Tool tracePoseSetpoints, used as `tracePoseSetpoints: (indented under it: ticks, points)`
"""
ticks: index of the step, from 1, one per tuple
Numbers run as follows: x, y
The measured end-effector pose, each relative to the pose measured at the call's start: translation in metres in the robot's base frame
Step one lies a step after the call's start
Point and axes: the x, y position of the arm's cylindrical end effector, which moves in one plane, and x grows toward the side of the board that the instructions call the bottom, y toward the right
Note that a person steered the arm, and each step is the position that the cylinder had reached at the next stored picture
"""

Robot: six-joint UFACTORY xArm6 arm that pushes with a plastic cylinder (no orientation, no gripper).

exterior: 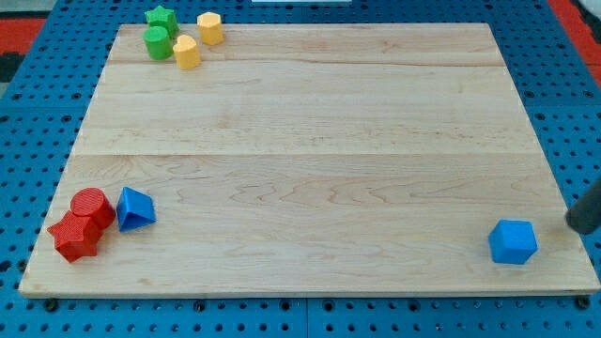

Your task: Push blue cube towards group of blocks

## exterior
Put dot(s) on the blue cube block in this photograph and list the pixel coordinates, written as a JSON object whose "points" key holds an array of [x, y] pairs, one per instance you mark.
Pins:
{"points": [[512, 242]]}

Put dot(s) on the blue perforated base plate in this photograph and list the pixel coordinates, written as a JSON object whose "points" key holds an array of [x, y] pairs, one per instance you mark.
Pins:
{"points": [[552, 55]]}

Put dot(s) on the green cylinder block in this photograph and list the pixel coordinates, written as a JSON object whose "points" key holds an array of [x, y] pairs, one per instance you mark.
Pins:
{"points": [[158, 43]]}

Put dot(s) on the wooden board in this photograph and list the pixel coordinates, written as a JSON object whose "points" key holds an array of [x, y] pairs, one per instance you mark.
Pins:
{"points": [[314, 160]]}

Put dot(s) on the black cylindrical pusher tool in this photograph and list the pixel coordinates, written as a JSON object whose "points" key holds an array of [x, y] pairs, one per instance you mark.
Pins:
{"points": [[584, 216]]}

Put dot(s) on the red star block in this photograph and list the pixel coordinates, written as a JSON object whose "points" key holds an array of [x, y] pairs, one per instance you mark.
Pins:
{"points": [[75, 236]]}

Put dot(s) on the green star block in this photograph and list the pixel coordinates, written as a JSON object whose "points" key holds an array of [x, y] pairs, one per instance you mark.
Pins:
{"points": [[163, 17]]}

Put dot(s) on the yellow heart block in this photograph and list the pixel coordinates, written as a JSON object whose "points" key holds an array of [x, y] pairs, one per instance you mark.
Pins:
{"points": [[186, 52]]}

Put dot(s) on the yellow hexagon block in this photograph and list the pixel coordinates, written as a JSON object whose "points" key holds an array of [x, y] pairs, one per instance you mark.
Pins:
{"points": [[210, 28]]}

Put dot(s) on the blue triangular prism block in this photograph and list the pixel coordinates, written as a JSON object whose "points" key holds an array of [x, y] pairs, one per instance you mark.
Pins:
{"points": [[134, 210]]}

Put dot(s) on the red cylinder block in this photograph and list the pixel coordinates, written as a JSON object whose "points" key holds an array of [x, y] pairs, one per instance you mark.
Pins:
{"points": [[93, 203]]}

